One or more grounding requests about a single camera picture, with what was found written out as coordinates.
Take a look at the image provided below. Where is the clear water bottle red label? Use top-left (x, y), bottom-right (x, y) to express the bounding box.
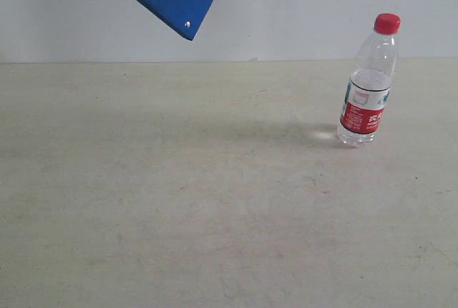
top-left (337, 13), bottom-right (401, 147)

